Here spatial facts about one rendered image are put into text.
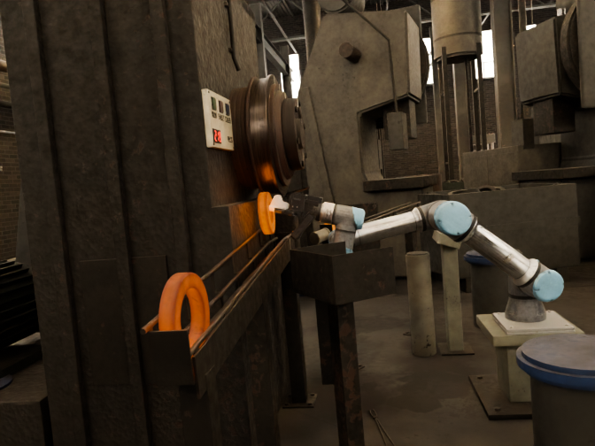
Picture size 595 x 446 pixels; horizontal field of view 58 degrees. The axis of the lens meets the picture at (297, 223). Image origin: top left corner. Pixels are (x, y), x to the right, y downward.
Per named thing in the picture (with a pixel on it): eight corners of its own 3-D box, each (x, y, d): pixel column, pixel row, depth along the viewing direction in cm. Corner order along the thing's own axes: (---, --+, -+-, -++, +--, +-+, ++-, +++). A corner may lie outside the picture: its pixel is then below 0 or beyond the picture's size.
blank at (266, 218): (254, 196, 187) (264, 195, 186) (262, 189, 202) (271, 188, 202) (261, 239, 190) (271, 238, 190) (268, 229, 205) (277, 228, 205)
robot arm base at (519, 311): (544, 311, 217) (543, 288, 216) (549, 322, 202) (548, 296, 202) (503, 311, 221) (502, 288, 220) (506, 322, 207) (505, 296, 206)
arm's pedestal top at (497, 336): (555, 319, 226) (554, 310, 226) (585, 342, 194) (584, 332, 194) (476, 323, 230) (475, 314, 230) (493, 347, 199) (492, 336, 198)
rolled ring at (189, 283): (207, 268, 119) (194, 269, 119) (171, 275, 101) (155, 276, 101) (212, 353, 118) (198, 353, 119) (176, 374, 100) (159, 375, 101)
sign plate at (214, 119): (206, 147, 169) (201, 88, 168) (228, 150, 195) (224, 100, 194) (213, 146, 169) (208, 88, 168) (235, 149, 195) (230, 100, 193)
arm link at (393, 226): (444, 196, 211) (323, 226, 210) (453, 196, 200) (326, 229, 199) (451, 224, 212) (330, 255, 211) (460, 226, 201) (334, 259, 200)
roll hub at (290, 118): (285, 170, 200) (279, 93, 197) (297, 170, 227) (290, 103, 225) (300, 168, 199) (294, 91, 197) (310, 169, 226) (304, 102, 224)
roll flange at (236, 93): (228, 201, 194) (215, 68, 190) (257, 196, 240) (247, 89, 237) (255, 198, 192) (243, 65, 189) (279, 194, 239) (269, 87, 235)
